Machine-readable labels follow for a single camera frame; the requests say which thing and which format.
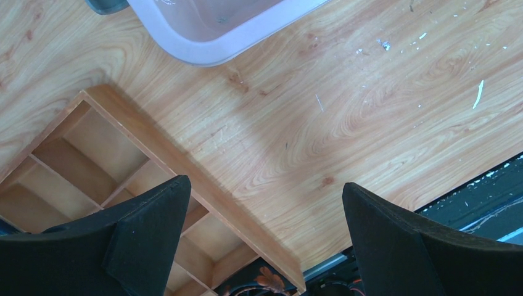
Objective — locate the pink plastic bin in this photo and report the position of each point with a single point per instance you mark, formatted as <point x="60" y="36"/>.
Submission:
<point x="210" y="33"/>

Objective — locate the wooden compartment tray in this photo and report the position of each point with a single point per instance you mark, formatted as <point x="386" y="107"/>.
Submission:
<point x="100" y="151"/>

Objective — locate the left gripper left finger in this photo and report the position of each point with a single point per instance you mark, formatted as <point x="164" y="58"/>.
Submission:
<point x="126" y="249"/>

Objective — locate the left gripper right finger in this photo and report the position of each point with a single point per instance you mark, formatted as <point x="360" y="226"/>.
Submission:
<point x="400" y="252"/>

